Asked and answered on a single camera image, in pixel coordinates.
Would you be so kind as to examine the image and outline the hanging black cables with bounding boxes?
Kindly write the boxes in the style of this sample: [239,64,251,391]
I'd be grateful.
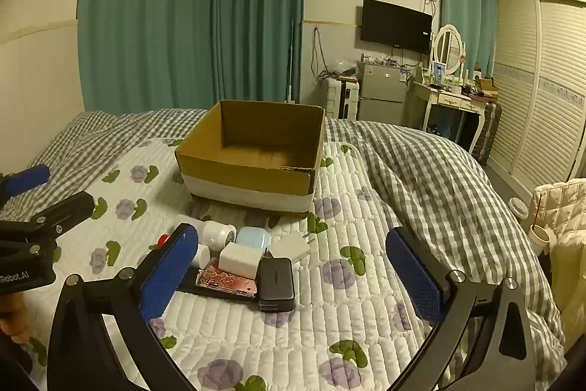
[310,27,331,81]

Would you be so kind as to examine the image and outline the white suitcase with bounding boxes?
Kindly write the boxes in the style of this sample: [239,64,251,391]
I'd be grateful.
[326,77,360,121]

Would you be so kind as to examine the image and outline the white paper cup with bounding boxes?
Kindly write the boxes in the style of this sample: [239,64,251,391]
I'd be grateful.
[528,224,553,251]
[509,198,532,220]

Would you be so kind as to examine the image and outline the white hair dryer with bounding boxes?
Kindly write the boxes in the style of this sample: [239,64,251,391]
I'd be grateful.
[201,221,237,251]

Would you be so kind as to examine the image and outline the white leaning pole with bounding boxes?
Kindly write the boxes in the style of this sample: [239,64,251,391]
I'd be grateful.
[288,19,297,104]

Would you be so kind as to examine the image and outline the light blue earbuds case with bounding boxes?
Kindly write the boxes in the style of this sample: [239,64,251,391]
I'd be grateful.
[235,226,272,253]

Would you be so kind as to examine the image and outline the black rectangular case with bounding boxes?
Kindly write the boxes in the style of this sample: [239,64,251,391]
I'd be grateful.
[258,257,296,313]

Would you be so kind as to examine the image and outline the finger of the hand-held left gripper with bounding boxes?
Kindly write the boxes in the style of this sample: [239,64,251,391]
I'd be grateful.
[0,164,51,209]
[27,190,95,244]

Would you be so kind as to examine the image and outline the white dressing table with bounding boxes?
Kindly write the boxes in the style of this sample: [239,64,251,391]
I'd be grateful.
[405,68,489,156]

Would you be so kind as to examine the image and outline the person's left hand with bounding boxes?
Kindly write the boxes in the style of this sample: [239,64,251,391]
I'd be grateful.
[0,295,30,346]

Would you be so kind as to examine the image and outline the grey checkered duvet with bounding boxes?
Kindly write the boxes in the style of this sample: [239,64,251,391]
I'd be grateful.
[0,109,568,391]

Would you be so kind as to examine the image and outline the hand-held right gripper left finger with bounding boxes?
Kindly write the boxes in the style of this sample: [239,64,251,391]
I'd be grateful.
[47,223,200,391]

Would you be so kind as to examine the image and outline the floral quilted mat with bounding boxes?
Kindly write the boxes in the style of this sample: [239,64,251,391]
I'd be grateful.
[27,137,459,391]

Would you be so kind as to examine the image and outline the dark suitcase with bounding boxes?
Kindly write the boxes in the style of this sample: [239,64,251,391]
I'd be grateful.
[471,100,502,165]

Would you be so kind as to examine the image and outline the white slatted wardrobe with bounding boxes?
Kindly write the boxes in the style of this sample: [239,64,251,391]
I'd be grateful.
[485,0,586,200]

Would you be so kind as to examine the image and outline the cardboard box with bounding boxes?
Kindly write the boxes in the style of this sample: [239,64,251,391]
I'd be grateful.
[175,99,327,216]

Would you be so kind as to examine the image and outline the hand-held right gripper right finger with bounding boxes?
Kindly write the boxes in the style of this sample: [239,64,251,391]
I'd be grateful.
[385,227,536,391]

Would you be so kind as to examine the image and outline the white square box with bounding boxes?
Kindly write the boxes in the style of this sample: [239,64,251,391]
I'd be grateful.
[219,243,264,281]

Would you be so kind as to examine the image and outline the green curtain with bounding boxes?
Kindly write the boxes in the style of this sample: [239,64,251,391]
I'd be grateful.
[211,0,306,104]
[77,0,218,117]
[437,0,498,81]

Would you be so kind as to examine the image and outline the white charger plug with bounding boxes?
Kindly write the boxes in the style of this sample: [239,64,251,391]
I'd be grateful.
[268,233,312,266]

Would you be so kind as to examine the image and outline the black wall television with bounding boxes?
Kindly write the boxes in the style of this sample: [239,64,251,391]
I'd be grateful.
[360,0,434,56]

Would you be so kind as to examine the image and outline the oval white mirror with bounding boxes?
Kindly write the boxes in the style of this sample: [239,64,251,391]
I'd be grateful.
[432,25,464,75]

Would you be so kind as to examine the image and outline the small grey fridge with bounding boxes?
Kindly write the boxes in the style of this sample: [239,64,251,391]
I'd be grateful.
[356,61,411,127]

